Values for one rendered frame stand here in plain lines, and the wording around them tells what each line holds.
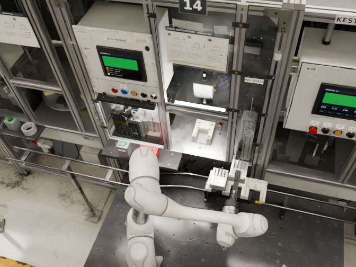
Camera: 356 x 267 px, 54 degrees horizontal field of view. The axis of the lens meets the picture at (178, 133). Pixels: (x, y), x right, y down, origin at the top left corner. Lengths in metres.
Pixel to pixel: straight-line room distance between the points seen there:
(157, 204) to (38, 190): 2.17
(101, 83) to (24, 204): 1.80
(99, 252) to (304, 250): 1.26
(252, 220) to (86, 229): 1.79
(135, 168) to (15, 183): 2.27
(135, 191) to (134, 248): 0.58
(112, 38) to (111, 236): 1.25
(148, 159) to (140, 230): 0.58
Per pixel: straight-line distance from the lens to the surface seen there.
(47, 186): 3.58
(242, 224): 1.77
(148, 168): 1.59
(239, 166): 2.12
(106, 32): 1.82
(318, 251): 2.39
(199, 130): 2.43
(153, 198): 1.54
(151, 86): 1.95
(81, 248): 3.18
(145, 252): 2.02
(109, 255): 2.35
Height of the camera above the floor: 2.82
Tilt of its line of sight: 51 degrees down
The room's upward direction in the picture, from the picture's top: 6 degrees counter-clockwise
